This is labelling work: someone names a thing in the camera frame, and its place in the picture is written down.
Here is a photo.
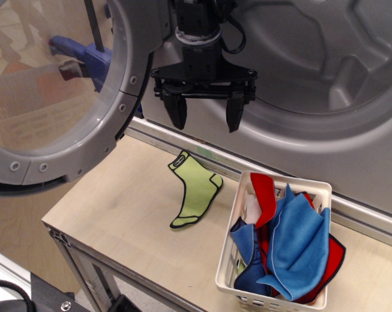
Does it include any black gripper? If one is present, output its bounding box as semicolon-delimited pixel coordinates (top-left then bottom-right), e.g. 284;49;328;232
150;46;257;133

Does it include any red felt cloth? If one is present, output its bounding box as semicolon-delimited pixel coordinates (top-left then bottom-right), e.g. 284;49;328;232
250;173;346;304

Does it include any dark blue felt garment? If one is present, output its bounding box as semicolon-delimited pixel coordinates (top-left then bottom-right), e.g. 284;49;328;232
229;217;272;296

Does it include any white plastic laundry basket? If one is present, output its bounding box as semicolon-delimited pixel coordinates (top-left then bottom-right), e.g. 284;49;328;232
215;170;332;311

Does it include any light blue cloth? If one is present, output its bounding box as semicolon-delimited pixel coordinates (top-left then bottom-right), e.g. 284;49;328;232
257;185;331;302

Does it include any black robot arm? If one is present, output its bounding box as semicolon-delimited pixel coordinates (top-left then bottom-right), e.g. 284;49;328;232
150;1;257;132

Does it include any grey washing machine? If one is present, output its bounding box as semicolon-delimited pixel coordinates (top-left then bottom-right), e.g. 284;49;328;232
111;0;392;252

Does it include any grey round machine door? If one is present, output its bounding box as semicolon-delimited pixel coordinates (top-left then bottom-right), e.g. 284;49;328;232
0;1;168;197

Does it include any green felt sock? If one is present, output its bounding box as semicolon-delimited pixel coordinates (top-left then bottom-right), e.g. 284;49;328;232
168;150;224;229

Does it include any white grey cloth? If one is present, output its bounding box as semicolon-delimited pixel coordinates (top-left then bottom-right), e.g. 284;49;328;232
244;194;261;224

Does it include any green felt piece in basket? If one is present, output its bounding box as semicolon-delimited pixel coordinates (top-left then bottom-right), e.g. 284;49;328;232
236;261;246;276

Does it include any black cable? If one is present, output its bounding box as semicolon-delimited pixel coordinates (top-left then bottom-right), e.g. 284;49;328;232
220;16;247;54

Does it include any blue clamp handle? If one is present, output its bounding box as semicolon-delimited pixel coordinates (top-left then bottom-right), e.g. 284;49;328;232
49;36;112;92

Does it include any aluminium table frame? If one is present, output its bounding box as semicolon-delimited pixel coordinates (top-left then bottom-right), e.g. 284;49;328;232
0;222;222;312

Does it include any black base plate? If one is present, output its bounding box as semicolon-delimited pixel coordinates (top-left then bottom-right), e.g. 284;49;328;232
0;272;76;312

